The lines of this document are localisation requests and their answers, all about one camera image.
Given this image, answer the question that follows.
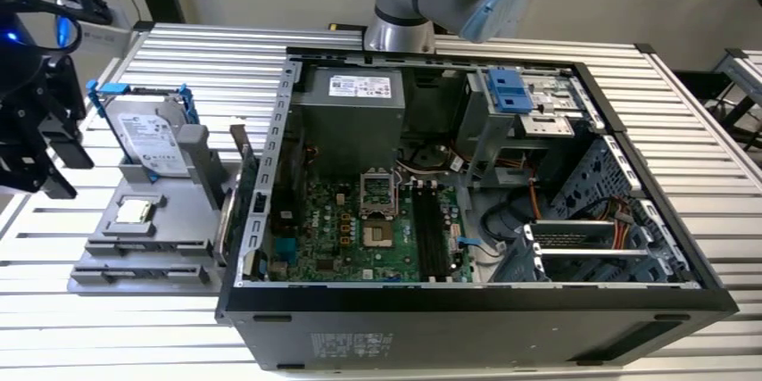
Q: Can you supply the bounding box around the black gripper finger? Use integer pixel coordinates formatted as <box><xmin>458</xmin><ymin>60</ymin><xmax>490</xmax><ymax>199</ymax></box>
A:
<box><xmin>0</xmin><ymin>132</ymin><xmax>80</xmax><ymax>202</ymax></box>
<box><xmin>36</xmin><ymin>105</ymin><xmax>97</xmax><ymax>171</ymax></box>

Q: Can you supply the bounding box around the blue RAM stick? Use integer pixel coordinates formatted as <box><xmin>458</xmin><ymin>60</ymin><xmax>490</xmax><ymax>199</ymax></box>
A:
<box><xmin>73</xmin><ymin>266</ymin><xmax>203</xmax><ymax>278</ymax></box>

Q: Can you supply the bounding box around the black RAM slot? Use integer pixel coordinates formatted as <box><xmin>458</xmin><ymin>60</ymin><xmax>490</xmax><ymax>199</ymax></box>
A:
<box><xmin>419</xmin><ymin>180</ymin><xmax>438</xmax><ymax>282</ymax></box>
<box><xmin>426</xmin><ymin>180</ymin><xmax>446</xmax><ymax>282</ymax></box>
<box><xmin>414</xmin><ymin>180</ymin><xmax>430</xmax><ymax>282</ymax></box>

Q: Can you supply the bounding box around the hard disk in blue carrier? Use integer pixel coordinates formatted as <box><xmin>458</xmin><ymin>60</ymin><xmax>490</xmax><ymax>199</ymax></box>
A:
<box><xmin>84</xmin><ymin>79</ymin><xmax>201</xmax><ymax>184</ymax></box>

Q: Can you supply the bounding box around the silver CPU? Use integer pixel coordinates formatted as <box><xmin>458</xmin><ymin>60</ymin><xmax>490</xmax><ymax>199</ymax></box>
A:
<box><xmin>115</xmin><ymin>199</ymin><xmax>157</xmax><ymax>225</ymax></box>

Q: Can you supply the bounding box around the grey parts rack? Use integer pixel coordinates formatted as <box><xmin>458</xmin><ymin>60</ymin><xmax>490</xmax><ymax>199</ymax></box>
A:
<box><xmin>65</xmin><ymin>124</ymin><xmax>263</xmax><ymax>297</ymax></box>

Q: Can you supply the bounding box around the green graphics card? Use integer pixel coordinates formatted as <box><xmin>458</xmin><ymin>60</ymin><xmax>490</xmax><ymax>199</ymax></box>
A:
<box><xmin>215</xmin><ymin>121</ymin><xmax>264</xmax><ymax>269</ymax></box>

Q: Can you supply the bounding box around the blue expansion slot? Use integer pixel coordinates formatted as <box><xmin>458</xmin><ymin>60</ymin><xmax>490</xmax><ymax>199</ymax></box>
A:
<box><xmin>274</xmin><ymin>237</ymin><xmax>299</xmax><ymax>266</ymax></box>

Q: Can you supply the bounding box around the green motherboard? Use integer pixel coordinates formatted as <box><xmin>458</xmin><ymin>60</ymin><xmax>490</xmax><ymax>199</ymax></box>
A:
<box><xmin>260</xmin><ymin>175</ymin><xmax>478</xmax><ymax>284</ymax></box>

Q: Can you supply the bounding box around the grey power supply unit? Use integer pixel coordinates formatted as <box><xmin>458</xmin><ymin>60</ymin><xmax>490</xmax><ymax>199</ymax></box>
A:
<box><xmin>290</xmin><ymin>66</ymin><xmax>410</xmax><ymax>177</ymax></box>

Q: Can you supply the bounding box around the metal socket cover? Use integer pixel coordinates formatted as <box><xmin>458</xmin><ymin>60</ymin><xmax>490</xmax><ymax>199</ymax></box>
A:
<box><xmin>359</xmin><ymin>166</ymin><xmax>399</xmax><ymax>218</ymax></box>

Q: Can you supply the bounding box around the CPU socket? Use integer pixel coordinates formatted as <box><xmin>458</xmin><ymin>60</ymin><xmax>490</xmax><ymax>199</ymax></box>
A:
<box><xmin>360</xmin><ymin>218</ymin><xmax>399</xmax><ymax>249</ymax></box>

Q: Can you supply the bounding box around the black open PC case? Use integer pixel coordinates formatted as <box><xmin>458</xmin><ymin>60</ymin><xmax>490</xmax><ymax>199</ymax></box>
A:
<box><xmin>213</xmin><ymin>44</ymin><xmax>739</xmax><ymax>373</ymax></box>

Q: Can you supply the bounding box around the grey metal drive cage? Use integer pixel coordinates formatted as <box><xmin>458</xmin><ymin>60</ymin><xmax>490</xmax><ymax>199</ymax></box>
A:
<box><xmin>456</xmin><ymin>64</ymin><xmax>603</xmax><ymax>188</ymax></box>

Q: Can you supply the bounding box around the blue plastic drive latch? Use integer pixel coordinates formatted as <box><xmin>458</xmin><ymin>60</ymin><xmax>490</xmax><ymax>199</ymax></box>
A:
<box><xmin>484</xmin><ymin>67</ymin><xmax>535</xmax><ymax>115</ymax></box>

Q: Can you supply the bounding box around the grey metal disk bay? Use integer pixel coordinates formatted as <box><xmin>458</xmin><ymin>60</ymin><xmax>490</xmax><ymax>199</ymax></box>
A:
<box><xmin>491</xmin><ymin>219</ymin><xmax>678</xmax><ymax>285</ymax></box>

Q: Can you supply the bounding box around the metal slat side table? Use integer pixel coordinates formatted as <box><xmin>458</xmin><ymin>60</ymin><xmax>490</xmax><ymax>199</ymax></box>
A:
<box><xmin>705</xmin><ymin>47</ymin><xmax>762</xmax><ymax>153</ymax></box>

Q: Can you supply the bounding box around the black cable bundle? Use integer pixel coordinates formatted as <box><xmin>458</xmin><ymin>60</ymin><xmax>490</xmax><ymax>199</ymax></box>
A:
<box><xmin>480</xmin><ymin>200</ymin><xmax>528</xmax><ymax>248</ymax></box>

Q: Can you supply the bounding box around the orange data wire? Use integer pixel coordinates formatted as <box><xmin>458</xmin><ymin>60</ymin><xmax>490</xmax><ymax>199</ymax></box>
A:
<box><xmin>526</xmin><ymin>178</ymin><xmax>544</xmax><ymax>221</ymax></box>

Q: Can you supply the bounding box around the orange yellow red wire bundle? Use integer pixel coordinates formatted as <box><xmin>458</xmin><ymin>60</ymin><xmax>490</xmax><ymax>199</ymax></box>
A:
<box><xmin>610</xmin><ymin>200</ymin><xmax>634</xmax><ymax>252</ymax></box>

